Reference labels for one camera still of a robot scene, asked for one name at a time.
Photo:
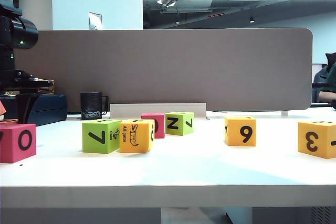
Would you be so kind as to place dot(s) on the red led ceiling sign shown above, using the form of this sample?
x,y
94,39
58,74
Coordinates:
x,y
215,16

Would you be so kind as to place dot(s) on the white divider foot bracket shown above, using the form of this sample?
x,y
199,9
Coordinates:
x,y
284,113

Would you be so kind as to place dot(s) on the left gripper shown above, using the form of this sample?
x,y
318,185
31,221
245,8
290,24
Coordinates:
x,y
23,83

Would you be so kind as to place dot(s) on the dark blue box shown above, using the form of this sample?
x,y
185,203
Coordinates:
x,y
52,108

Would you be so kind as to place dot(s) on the black mug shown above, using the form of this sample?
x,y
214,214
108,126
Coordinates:
x,y
90,106

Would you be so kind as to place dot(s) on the white wall sign plate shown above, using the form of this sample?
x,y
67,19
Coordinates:
x,y
95,21

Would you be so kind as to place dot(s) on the brown fabric desk divider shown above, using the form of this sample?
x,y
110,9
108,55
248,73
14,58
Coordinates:
x,y
183,69

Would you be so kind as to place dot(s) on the large pink letter block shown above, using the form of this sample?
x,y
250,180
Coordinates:
x,y
15,142

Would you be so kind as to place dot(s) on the yellow alligator letter block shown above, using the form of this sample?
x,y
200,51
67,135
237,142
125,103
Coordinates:
x,y
136,137

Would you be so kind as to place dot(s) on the orange paper piece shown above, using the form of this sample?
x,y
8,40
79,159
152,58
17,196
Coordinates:
x,y
2,108

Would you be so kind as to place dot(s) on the yellow 9 letter block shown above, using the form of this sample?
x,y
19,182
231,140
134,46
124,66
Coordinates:
x,y
240,132

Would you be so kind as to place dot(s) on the orange queen letter block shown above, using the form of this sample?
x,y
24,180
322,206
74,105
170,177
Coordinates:
x,y
8,121

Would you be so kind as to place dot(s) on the green N letter block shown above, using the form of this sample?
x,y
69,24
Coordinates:
x,y
178,124

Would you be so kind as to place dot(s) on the dark vented panel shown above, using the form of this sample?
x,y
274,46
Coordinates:
x,y
320,216

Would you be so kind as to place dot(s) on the white table leg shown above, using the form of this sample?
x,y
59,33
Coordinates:
x,y
240,216

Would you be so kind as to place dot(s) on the yellow 3 letter block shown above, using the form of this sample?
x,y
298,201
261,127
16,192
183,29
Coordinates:
x,y
315,140

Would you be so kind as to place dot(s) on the pink tree letter block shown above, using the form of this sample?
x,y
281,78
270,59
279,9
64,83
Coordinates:
x,y
159,129

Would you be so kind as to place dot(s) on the seated person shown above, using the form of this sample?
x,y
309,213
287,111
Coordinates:
x,y
325,79

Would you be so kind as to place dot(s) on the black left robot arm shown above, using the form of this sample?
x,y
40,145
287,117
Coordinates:
x,y
13,32

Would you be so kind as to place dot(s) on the green duck letter block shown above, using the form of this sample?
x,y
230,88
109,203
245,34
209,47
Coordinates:
x,y
97,137

